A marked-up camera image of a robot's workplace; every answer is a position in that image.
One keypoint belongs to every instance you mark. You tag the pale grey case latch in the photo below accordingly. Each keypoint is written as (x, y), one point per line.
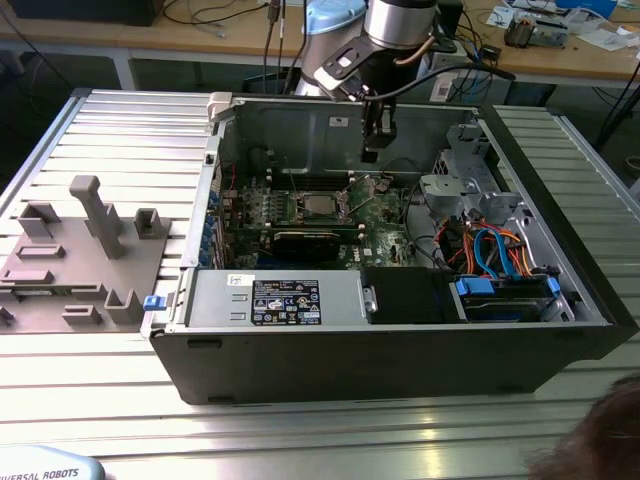
(220, 105)

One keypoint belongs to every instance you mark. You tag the silver power supply with label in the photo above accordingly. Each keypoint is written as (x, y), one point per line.
(220, 300)

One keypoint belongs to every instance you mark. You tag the person's brown-haired head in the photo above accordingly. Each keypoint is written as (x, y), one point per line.
(600, 440)

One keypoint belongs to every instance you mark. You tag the white papers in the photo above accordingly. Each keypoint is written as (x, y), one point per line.
(607, 39)

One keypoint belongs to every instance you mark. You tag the white printed card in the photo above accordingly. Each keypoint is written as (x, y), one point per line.
(442, 90)

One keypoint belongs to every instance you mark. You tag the pale blue teach pendant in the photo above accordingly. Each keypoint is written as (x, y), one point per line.
(50, 465)

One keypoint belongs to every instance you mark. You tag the copper coil cooler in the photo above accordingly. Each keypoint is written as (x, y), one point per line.
(520, 32)

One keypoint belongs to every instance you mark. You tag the green motherboard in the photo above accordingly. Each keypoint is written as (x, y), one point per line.
(380, 235)

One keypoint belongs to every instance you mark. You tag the blue box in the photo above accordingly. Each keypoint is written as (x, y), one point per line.
(587, 6)

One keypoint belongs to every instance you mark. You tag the small black device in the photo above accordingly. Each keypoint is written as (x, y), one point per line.
(492, 52)

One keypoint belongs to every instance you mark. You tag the black upright box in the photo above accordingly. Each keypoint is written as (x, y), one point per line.
(452, 25)

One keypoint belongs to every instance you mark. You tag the black RAM slot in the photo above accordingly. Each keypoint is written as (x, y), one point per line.
(300, 186)
(300, 177)

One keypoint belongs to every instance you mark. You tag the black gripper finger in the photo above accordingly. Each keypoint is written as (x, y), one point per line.
(387, 135)
(369, 130)

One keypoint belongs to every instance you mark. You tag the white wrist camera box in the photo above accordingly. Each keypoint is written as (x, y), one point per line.
(340, 62)

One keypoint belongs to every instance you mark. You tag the blue case latch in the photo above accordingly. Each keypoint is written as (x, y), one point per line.
(152, 303)

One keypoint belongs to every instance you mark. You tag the silver CPU plate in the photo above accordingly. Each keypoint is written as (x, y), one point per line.
(316, 206)

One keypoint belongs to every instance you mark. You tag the black drive bay cover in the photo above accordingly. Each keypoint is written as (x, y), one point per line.
(405, 295)

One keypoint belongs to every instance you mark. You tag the hard disk in blue carrier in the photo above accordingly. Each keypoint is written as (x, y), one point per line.
(500, 300)

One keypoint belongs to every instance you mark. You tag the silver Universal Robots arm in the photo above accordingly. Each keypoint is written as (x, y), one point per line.
(395, 25)

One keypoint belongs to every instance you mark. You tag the black open PC case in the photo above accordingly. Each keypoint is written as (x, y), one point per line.
(350, 365)

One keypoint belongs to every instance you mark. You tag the grey parts rack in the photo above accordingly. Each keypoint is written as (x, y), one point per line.
(75, 270)

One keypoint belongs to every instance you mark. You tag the wooden desk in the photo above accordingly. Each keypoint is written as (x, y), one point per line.
(210, 42)

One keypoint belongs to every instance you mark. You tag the CPU socket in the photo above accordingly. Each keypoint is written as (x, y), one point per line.
(299, 210)

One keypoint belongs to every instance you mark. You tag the black graphics card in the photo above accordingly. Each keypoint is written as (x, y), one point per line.
(305, 245)

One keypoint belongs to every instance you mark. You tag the grey device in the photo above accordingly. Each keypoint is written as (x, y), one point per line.
(550, 35)

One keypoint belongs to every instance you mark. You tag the silver metal disk bay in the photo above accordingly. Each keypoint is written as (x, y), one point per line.
(445, 190)

